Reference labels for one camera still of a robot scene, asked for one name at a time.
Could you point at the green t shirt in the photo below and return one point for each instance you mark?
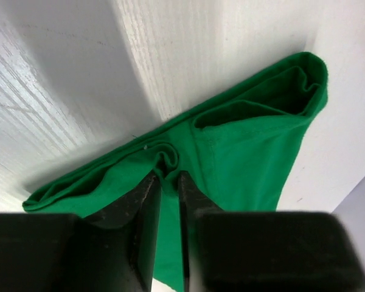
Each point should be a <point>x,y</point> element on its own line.
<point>239,148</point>

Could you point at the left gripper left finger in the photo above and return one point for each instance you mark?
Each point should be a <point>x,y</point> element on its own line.
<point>118,242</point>

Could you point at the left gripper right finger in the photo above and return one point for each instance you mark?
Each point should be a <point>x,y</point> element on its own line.
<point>193,204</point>

